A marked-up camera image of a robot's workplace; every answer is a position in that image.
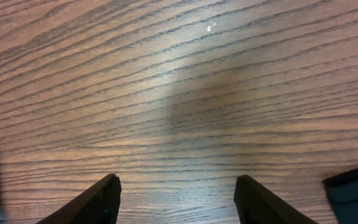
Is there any black polo shirt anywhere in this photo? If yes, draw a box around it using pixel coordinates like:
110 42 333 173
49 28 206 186
323 168 358 224

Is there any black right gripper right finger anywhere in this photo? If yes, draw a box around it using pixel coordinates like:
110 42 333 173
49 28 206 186
234 175 317 224

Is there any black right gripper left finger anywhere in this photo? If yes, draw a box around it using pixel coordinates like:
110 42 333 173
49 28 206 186
37 174 121 224

